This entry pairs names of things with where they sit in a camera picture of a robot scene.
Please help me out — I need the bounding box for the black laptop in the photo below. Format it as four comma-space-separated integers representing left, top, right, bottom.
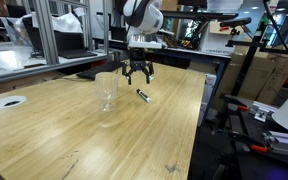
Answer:
21, 15, 99, 60

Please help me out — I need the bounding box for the clear plastic cup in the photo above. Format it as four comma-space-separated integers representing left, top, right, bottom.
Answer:
94, 71, 120, 113

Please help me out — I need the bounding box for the black hanging cable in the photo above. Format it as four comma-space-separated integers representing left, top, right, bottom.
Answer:
263, 0, 288, 75

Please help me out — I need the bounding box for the black Expo marker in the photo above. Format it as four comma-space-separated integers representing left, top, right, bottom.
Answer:
136, 87, 152, 104

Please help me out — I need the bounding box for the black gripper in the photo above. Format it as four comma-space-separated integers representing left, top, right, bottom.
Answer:
121, 48, 155, 86

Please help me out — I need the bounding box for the black camera on stand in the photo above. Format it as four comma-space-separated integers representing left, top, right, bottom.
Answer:
219, 16, 253, 29

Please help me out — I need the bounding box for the orange handled clamp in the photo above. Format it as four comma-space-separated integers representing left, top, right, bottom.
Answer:
236, 104, 250, 113
248, 143, 270, 155

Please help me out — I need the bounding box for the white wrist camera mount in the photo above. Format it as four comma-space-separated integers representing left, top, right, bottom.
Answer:
126, 28, 168, 50

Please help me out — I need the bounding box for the white crumpled plastic sheet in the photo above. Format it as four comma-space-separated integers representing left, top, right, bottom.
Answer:
15, 11, 85, 34

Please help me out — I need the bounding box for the aluminium frame post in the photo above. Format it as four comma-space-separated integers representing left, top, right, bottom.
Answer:
101, 0, 111, 56
33, 0, 61, 66

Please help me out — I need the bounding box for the brown cardboard box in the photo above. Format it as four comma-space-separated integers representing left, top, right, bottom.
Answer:
256, 43, 288, 105

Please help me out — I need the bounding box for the black computer keyboard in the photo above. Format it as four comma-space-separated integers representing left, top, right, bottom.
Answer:
75, 60, 126, 81

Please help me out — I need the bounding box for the silver aluminium extrusion bar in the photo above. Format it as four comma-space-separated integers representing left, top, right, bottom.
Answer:
263, 130, 288, 158

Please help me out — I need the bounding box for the silver metal bracket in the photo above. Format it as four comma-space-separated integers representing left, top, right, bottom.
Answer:
249, 101, 279, 123

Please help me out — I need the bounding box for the white storage box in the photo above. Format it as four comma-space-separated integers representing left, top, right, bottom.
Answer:
199, 21, 239, 55

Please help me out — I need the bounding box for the black camera stand pole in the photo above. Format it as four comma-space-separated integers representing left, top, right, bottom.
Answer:
229, 26, 262, 98

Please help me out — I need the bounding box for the white round desk grommet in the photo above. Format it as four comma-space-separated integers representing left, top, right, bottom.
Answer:
0, 95, 29, 110

